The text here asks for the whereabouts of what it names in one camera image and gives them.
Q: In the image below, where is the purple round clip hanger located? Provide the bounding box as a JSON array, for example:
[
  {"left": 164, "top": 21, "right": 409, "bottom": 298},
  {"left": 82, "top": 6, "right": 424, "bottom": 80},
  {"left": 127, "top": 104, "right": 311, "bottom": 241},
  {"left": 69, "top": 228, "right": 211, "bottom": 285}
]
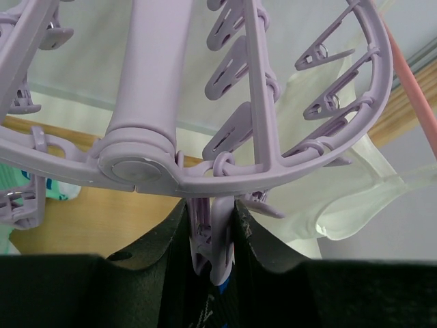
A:
[{"left": 1, "top": 1, "right": 393, "bottom": 284}]

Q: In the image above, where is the pink clothes hanger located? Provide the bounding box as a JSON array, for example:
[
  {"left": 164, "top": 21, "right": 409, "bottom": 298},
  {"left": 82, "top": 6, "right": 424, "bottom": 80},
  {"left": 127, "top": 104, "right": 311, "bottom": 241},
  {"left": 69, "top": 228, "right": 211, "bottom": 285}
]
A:
[{"left": 382, "top": 20, "right": 436, "bottom": 157}]

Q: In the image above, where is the black blue sock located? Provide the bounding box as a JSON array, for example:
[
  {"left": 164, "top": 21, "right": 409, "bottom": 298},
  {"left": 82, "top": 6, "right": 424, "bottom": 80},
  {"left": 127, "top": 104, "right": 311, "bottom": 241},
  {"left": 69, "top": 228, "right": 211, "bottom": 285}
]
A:
[{"left": 184, "top": 272, "right": 240, "bottom": 328}]

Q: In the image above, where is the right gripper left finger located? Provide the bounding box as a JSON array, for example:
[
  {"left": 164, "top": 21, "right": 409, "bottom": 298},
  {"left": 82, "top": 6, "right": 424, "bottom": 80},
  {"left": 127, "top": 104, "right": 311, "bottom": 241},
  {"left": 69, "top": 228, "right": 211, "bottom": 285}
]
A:
[{"left": 1, "top": 201, "right": 190, "bottom": 327}]

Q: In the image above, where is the mint green sock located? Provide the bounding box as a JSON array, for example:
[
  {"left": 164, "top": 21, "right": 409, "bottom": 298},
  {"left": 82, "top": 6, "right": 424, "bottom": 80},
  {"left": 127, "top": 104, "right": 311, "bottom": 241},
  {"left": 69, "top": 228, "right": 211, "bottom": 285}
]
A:
[{"left": 0, "top": 164, "right": 81, "bottom": 200}]

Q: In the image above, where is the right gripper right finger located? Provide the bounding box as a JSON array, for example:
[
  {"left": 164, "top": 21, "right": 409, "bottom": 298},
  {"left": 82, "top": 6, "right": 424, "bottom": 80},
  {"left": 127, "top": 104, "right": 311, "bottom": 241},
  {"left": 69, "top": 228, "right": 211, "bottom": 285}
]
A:
[{"left": 234, "top": 202, "right": 436, "bottom": 327}]

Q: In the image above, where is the wooden clothes rack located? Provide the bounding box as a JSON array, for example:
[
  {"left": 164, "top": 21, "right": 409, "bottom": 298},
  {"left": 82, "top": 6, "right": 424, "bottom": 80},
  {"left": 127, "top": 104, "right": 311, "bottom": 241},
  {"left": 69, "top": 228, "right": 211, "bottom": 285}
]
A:
[{"left": 3, "top": 59, "right": 436, "bottom": 256}]

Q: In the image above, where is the white hanging cloth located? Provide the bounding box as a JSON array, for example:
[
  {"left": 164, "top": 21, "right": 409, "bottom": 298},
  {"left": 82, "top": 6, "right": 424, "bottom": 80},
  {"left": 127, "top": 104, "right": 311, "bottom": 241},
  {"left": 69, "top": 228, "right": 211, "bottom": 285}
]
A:
[{"left": 30, "top": 1, "right": 436, "bottom": 260}]

